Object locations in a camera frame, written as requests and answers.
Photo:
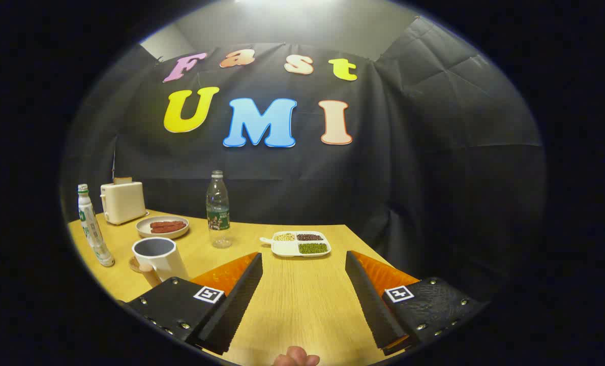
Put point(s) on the clear plastic water bottle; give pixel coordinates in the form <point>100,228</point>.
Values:
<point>218,216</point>

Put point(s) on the round cork coaster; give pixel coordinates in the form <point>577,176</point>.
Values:
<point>133,264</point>

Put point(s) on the white juice bottle green label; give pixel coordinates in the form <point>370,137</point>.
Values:
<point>92,229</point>

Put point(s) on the yellow beans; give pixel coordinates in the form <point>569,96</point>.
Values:
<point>284,237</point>

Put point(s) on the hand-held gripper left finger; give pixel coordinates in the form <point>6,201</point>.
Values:
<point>234,305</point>

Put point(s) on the round beige plate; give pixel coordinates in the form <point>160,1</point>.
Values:
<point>145,230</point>

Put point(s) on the white divided dish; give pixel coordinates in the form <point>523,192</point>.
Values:
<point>283,248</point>

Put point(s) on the dark red beans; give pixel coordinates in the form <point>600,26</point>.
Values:
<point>309,237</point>

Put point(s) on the green beans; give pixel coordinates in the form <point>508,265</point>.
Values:
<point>313,248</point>

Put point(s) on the black backdrop cloth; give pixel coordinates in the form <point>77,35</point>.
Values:
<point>384,193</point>

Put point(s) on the cream toaster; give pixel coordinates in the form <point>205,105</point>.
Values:
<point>123,202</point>

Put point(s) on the toast slice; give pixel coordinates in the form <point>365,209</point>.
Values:
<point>123,180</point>

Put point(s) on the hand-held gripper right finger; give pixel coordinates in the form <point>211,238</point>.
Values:
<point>373,305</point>

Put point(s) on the red sausage pieces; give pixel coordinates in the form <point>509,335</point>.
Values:
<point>168,226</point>

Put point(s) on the wooden table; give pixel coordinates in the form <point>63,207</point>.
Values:
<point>302,305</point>

